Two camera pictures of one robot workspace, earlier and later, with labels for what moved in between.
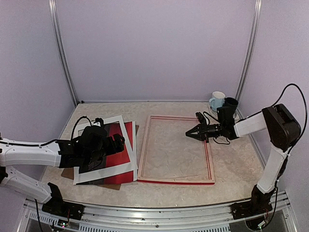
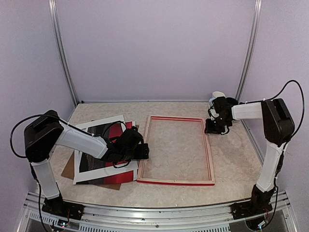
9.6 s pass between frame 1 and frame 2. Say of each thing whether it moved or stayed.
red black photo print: stayed
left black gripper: moved
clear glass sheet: stayed
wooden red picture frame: stayed
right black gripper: moved
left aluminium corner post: stayed
